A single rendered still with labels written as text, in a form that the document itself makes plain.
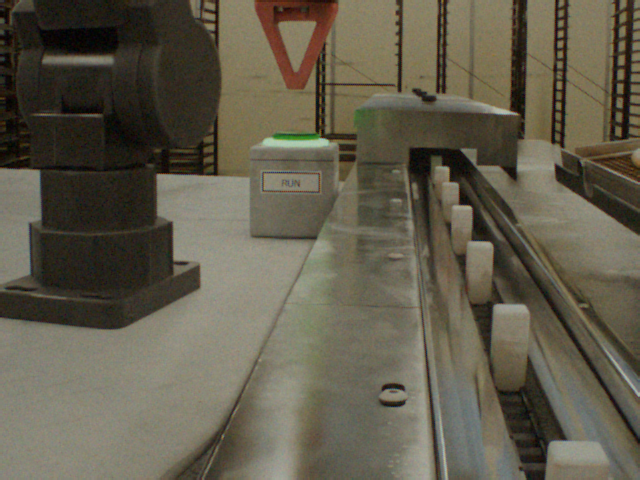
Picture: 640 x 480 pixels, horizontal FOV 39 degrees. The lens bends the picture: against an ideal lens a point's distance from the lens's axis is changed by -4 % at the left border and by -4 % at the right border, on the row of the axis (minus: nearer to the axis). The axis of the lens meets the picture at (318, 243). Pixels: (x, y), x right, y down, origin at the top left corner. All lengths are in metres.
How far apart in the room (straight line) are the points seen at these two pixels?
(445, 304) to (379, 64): 7.14
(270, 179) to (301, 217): 0.04
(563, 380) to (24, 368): 0.25
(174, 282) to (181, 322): 0.05
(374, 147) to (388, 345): 0.70
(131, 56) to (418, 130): 0.54
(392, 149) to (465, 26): 6.59
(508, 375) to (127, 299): 0.24
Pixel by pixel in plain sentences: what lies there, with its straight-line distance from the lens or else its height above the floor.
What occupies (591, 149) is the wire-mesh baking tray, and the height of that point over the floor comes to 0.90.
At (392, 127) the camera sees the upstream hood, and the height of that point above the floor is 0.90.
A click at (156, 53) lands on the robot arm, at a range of 0.53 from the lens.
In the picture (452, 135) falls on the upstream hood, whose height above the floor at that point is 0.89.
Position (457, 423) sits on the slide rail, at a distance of 0.30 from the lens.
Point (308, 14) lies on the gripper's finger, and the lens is 0.79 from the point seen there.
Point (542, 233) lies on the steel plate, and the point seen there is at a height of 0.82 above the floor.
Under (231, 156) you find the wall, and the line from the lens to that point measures 7.71.
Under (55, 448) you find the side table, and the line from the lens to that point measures 0.36.
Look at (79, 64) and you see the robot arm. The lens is 0.56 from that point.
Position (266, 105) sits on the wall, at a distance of 7.64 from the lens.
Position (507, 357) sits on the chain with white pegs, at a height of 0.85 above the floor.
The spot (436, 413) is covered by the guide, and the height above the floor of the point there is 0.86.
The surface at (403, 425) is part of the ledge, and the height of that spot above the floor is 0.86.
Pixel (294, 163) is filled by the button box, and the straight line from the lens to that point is 0.78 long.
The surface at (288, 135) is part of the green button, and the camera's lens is 0.79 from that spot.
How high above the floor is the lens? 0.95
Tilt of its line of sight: 10 degrees down
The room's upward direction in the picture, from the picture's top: 1 degrees clockwise
